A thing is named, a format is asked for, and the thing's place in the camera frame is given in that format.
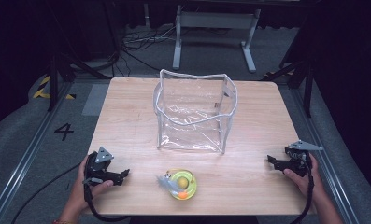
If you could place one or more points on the white metal table frame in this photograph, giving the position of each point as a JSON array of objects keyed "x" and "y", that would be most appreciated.
[{"x": 216, "y": 20}]

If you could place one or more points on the person's left hand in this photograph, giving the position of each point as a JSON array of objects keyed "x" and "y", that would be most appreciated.
[{"x": 82, "y": 194}]

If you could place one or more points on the person's right hand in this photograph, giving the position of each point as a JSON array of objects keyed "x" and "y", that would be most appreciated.
[{"x": 314, "y": 182}]

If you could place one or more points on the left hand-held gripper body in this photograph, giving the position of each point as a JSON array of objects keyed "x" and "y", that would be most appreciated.
[{"x": 97, "y": 169}]

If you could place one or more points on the clear plastic bag white trim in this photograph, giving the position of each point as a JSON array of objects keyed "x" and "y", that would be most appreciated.
[{"x": 192, "y": 124}]

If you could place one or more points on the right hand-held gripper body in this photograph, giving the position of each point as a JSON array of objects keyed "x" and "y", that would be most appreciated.
[{"x": 298, "y": 161}]

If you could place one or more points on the black metal stand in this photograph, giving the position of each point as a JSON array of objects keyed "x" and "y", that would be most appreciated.
[
  {"x": 54, "y": 81},
  {"x": 307, "y": 90}
]

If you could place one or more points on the yellow-green round cat toy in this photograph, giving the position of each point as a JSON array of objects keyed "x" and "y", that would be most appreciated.
[{"x": 183, "y": 185}]

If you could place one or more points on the aluminium floor rail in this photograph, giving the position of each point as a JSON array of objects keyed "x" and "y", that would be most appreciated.
[
  {"x": 326, "y": 161},
  {"x": 27, "y": 155}
]

